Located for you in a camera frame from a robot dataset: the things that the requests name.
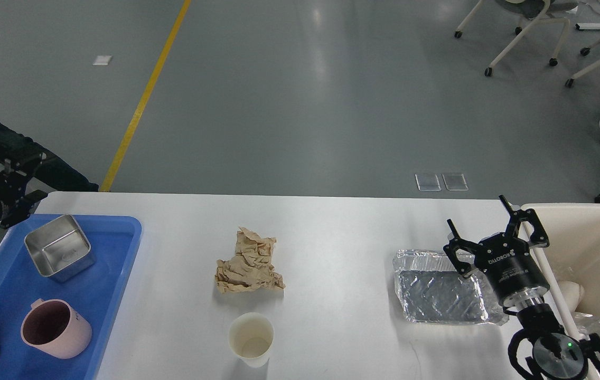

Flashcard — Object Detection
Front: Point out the blue plastic tray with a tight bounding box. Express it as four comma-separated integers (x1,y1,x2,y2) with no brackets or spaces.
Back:
0,214,142,379

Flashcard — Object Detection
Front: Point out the foil trash in bin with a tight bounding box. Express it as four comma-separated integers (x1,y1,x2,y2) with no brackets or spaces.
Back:
572,312,600,380

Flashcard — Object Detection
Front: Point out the floor socket plate right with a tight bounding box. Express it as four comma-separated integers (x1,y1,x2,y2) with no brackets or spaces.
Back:
442,173,468,192

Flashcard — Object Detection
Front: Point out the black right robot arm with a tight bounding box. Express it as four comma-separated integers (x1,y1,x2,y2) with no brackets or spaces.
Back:
443,195,600,379

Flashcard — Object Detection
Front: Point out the white object in bin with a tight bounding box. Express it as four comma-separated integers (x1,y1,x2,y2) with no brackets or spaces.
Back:
558,281,586,313

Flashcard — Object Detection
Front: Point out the person in beige sweater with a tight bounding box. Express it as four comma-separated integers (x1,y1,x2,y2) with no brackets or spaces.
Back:
0,103,100,275

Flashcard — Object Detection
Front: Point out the crumpled brown paper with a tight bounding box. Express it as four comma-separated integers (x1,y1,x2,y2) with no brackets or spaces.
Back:
214,227,286,294

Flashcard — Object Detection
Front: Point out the pink plastic mug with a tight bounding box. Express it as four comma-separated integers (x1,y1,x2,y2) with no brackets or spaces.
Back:
20,299,93,360

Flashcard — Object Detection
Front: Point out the aluminium foil tray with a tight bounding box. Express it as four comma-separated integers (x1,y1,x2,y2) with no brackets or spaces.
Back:
392,250,509,326

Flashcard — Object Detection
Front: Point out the white office chair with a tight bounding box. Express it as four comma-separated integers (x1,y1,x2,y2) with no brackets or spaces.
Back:
484,1,579,78

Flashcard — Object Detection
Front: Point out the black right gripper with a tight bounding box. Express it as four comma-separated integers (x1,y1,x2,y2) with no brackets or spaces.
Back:
443,195,551,309

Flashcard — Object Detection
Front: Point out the stainless steel rectangular container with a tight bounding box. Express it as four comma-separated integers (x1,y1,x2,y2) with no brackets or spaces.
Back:
23,214,96,283

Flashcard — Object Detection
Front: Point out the floor socket plate left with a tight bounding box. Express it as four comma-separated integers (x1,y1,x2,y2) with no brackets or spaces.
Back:
415,173,442,192

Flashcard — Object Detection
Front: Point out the white floor tag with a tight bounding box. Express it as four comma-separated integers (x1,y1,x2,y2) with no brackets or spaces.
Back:
92,55,113,67

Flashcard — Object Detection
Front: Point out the floor socket plate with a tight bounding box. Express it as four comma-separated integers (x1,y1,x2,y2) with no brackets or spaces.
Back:
415,173,442,192
442,173,468,192

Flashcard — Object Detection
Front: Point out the white paper cup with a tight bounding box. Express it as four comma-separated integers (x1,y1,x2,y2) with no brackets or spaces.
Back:
228,312,275,368

